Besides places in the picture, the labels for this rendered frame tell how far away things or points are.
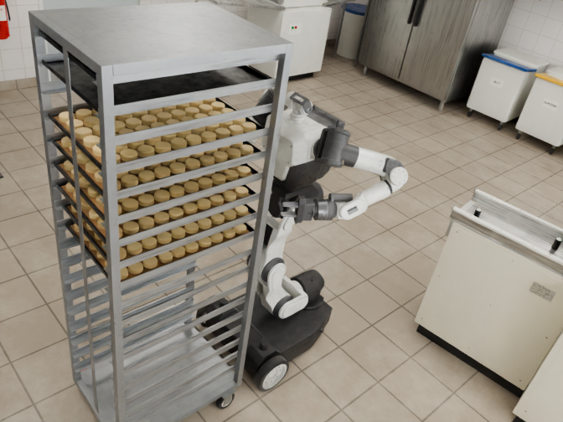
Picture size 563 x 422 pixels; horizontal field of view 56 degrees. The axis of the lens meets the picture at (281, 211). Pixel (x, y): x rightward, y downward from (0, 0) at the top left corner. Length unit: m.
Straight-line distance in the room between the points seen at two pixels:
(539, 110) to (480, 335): 3.68
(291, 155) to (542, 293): 1.46
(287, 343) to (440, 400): 0.88
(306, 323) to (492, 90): 4.31
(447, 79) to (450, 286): 3.84
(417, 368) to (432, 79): 4.20
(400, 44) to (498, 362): 4.56
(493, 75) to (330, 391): 4.55
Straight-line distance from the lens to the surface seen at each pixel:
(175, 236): 1.91
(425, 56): 6.73
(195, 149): 1.70
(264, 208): 2.01
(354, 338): 3.26
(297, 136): 2.19
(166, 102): 1.57
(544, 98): 6.40
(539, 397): 3.05
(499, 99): 6.61
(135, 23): 1.76
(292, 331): 2.97
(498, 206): 3.16
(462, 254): 3.01
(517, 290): 2.98
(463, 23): 6.46
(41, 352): 3.11
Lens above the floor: 2.31
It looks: 34 degrees down
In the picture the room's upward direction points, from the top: 10 degrees clockwise
